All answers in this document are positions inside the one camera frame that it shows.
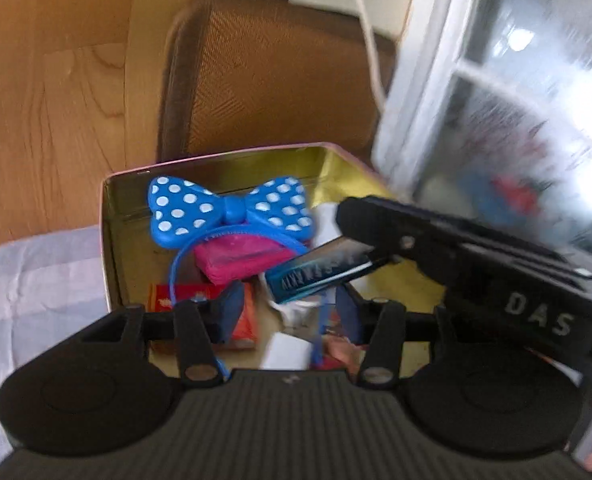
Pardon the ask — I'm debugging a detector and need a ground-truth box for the pink packet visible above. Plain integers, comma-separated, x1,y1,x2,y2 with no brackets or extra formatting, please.
194,236,297,287

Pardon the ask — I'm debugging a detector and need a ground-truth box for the white paper piece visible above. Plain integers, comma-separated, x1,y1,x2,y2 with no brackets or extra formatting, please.
315,202,347,249

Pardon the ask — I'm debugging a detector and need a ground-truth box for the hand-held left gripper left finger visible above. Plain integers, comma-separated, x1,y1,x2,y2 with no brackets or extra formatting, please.
76,280,247,389

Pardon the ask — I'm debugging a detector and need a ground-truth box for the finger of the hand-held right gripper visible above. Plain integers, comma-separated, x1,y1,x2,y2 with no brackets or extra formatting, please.
336,197,465,292
366,195,568,262

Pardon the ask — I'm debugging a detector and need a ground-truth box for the shiny tin box lid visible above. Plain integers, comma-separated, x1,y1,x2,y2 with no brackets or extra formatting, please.
370,0,592,282

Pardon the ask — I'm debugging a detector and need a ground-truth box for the light purple bed sheet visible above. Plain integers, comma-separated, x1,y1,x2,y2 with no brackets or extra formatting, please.
0,225,112,464

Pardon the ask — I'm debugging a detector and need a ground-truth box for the gold metal tin box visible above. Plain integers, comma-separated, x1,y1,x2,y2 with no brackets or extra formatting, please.
98,142,450,377

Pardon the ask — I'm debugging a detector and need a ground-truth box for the blue polka-dot bow headband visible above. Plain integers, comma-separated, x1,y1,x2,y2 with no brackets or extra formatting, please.
148,175,327,382

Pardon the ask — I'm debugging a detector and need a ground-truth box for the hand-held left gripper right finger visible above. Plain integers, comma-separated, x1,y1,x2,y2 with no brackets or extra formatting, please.
336,285,523,389

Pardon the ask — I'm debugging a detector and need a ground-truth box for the wooden headboard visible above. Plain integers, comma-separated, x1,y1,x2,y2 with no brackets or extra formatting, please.
0,0,227,252

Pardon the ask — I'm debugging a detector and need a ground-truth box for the white cable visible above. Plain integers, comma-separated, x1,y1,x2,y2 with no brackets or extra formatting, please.
342,0,393,112

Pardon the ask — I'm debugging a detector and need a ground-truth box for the red cardboard box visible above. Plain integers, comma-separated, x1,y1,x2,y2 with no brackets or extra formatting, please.
148,282,259,352

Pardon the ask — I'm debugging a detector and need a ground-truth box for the small white object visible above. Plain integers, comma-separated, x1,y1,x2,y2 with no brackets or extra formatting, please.
261,332,313,372

